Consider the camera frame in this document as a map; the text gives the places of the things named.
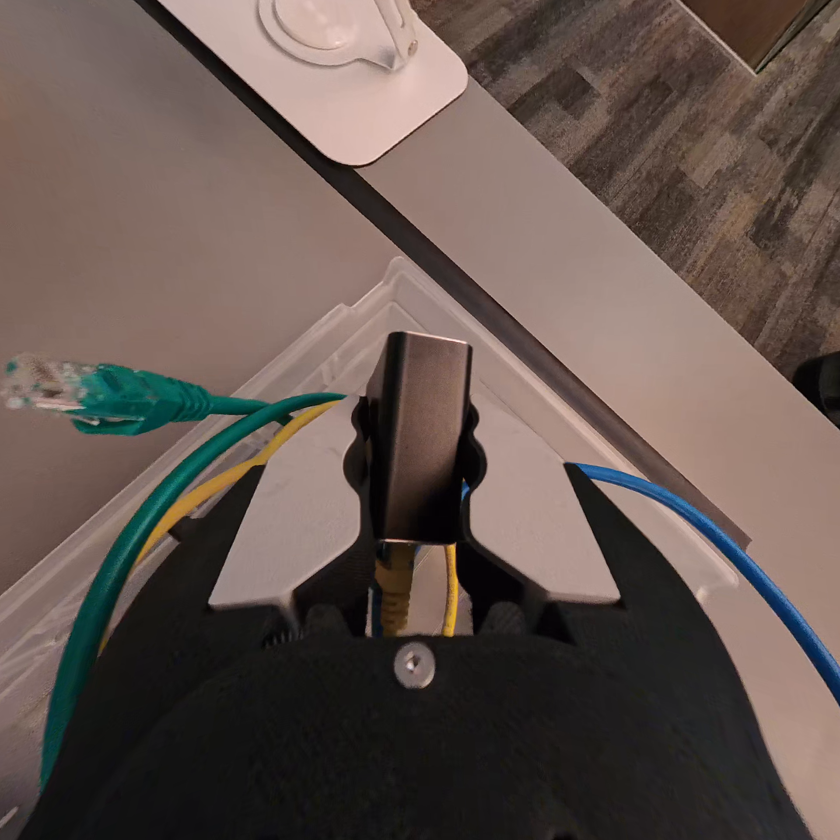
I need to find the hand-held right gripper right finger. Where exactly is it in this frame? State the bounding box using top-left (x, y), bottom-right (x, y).
top-left (458, 407), bottom-right (621, 635)

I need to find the green ethernet cable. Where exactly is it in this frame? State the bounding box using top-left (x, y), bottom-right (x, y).
top-left (2, 353), bottom-right (349, 794)

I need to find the blue ethernet cable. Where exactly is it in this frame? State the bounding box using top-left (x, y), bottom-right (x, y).
top-left (459, 461), bottom-right (840, 708)

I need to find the black round floor object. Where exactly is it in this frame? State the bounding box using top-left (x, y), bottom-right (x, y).
top-left (792, 351), bottom-right (840, 429)

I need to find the clear plastic bin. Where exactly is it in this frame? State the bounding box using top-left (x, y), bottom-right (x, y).
top-left (0, 256), bottom-right (753, 840)

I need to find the black ethernet splitter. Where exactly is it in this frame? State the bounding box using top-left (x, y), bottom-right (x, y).
top-left (364, 331), bottom-right (475, 546)

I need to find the white stand base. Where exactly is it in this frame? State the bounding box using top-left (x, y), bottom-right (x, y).
top-left (156, 0), bottom-right (469, 167)

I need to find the yellow ethernet cable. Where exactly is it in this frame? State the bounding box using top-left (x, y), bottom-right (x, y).
top-left (97, 400), bottom-right (460, 652)

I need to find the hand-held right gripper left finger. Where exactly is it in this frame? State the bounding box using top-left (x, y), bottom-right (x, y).
top-left (209, 394), bottom-right (378, 634)

